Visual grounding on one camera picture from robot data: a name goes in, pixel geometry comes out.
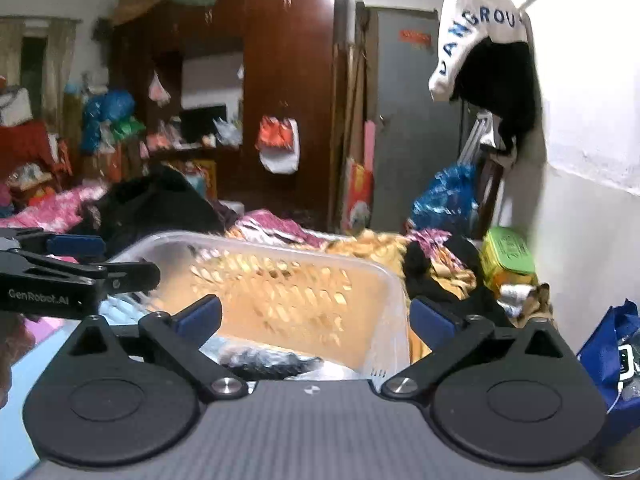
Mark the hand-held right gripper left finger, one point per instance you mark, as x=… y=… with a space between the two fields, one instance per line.
x=199 y=316

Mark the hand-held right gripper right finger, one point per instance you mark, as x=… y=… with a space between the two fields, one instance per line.
x=426 y=319

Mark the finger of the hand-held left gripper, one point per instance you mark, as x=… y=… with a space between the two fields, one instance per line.
x=132 y=276
x=75 y=246

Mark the translucent plastic basket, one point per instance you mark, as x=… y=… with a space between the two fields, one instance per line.
x=310 y=305

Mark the pink floral blanket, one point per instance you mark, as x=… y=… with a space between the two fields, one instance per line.
x=50 y=210

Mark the black clothes pile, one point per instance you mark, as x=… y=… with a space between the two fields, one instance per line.
x=150 y=205

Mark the black cloth in basket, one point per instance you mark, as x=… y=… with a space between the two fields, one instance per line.
x=270 y=364

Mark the yellow patterned cloth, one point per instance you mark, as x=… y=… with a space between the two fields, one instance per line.
x=370 y=250

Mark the green tin box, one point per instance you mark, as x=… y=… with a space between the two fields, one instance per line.
x=507 y=252

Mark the magenta floral cloth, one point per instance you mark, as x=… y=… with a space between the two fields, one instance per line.
x=272 y=227

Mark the blue patterned plastic bag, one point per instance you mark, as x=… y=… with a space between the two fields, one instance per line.
x=445 y=200

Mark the green plastic bag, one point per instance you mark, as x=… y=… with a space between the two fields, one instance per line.
x=127 y=129

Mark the blue plastic bag bundle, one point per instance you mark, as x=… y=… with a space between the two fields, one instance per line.
x=105 y=110

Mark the red gift bag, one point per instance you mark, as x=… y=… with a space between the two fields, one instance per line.
x=360 y=195

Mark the wooden chair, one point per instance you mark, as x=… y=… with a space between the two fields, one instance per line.
x=492 y=185

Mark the white handbag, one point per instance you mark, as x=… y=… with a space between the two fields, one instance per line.
x=14 y=107

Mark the black television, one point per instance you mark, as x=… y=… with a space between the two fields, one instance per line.
x=202 y=122

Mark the pink hanging plastic bag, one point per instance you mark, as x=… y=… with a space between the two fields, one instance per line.
x=158 y=89

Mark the beige curtain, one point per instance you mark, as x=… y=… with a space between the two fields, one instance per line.
x=60 y=65

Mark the blue tote bag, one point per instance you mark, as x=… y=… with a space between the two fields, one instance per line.
x=607 y=330

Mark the red and white plastic bag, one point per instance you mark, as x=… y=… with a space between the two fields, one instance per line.
x=277 y=142

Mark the grey door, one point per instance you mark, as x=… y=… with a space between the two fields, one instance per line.
x=415 y=125

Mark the white charger device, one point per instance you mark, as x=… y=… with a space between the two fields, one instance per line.
x=626 y=360

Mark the black hanging garment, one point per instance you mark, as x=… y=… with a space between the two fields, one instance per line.
x=500 y=90

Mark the dark wooden wardrobe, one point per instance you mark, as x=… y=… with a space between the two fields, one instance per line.
x=290 y=60

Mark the red door sticker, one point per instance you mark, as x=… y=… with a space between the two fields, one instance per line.
x=415 y=38

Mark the white lettered garment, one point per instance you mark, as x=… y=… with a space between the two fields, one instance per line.
x=475 y=15

